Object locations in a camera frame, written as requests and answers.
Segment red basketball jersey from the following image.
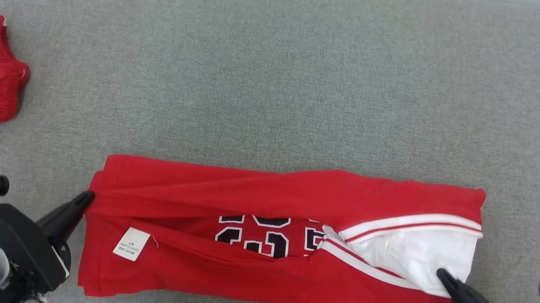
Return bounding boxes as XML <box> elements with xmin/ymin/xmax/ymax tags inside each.
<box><xmin>71</xmin><ymin>127</ymin><xmax>500</xmax><ymax>303</ymax></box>

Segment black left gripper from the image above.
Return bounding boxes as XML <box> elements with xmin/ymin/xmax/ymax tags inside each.
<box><xmin>0</xmin><ymin>177</ymin><xmax>96</xmax><ymax>298</ymax></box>

